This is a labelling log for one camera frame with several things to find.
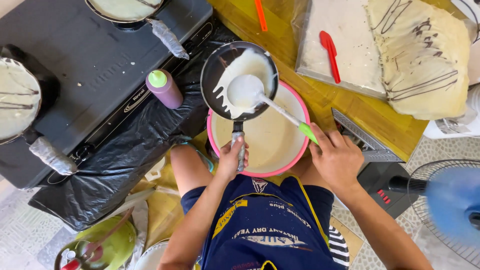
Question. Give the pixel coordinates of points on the person's left hand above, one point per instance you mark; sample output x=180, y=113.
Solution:
x=229, y=159

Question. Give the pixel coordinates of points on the person's right hand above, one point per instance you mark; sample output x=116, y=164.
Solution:
x=335, y=159

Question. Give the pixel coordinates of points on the small black frying pan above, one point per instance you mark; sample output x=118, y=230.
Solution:
x=236, y=80

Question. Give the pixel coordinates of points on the metal ruler-like bar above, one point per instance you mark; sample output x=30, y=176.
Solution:
x=360, y=137

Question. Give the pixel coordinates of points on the pink batter bowl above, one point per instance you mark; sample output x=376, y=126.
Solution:
x=275, y=144

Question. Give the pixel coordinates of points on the navy blue apron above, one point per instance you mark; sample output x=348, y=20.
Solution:
x=270, y=228

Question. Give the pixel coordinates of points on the black plastic sheet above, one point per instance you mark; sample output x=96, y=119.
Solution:
x=142, y=138

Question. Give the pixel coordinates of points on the purple squeeze bottle green cap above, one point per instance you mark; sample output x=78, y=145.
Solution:
x=165, y=88

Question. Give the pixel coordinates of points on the red silicone spatula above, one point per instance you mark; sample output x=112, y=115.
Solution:
x=330, y=54

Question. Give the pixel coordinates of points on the metal tray with plastic cover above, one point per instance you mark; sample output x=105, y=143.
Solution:
x=337, y=48

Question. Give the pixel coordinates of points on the blue electric fan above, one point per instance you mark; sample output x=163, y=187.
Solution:
x=450, y=208

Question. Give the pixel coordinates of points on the white bucket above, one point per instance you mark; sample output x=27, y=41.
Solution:
x=152, y=257

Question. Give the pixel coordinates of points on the stack of chocolate-drizzled crepes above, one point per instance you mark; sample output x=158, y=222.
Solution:
x=422, y=58

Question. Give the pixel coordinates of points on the orange spatula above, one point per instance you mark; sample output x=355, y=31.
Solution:
x=260, y=14

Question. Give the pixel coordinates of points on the green gas cylinder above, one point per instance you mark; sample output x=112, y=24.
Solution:
x=101, y=247

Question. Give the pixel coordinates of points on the black gas stove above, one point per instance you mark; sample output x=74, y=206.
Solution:
x=97, y=75

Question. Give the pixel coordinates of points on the frying pan with plain crepe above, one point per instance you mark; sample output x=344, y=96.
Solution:
x=131, y=11

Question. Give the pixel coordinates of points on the frying pan with chocolate-striped crepe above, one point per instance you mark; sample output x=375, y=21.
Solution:
x=18, y=101

